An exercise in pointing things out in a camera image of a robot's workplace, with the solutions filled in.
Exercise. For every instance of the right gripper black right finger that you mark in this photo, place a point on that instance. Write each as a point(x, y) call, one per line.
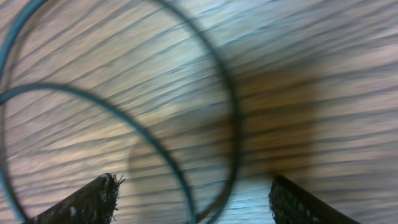
point(291, 204)

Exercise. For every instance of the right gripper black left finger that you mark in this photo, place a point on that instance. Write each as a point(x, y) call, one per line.
point(94, 203)

